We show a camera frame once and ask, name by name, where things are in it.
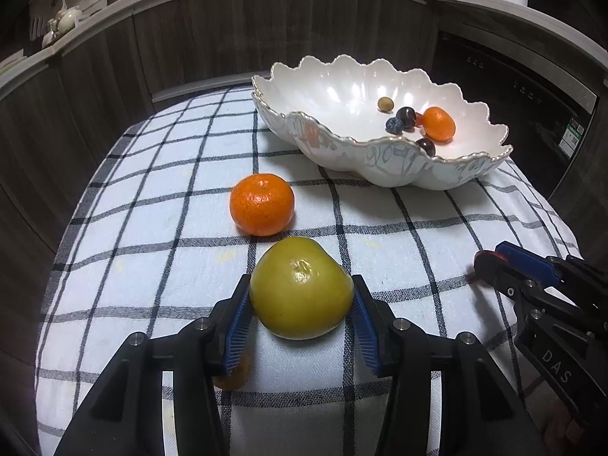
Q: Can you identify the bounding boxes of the yellow green apple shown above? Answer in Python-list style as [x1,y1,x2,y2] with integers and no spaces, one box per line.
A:
[249,236,355,341]

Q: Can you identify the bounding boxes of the white scalloped bowl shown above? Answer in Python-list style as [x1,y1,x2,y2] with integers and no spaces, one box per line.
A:
[251,54,515,191]

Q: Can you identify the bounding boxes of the large orange mandarin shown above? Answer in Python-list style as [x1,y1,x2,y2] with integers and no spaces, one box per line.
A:
[230,172,295,237]

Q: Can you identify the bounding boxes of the green sticker label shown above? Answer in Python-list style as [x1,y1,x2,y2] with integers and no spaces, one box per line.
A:
[560,121,586,155]

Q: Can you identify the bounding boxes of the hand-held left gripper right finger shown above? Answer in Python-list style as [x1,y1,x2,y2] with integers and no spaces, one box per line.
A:
[350,274,547,456]

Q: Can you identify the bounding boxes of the small orange mandarin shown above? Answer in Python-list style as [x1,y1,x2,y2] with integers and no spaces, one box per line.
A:
[421,107,457,143]

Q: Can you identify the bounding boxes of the white teapot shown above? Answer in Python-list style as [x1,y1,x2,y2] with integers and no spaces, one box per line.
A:
[47,6,81,34]

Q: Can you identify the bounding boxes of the blue white checked cloth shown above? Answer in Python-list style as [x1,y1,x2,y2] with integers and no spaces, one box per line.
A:
[35,83,583,456]

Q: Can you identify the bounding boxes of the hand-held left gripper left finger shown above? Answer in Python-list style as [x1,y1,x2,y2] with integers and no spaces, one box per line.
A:
[54,274,253,456]

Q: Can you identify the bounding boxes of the grey kitchen countertop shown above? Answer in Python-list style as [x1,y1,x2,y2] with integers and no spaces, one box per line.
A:
[0,0,608,100]

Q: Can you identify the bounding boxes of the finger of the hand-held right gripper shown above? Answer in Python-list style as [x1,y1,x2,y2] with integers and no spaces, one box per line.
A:
[474,252,535,300]
[495,242,559,288]

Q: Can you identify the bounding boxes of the black dishwasher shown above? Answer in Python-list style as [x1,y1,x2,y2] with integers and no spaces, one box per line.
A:
[427,31,599,200]

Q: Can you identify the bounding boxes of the dark wood kitchen cabinets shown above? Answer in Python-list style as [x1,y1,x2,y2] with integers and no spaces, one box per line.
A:
[0,0,608,319]

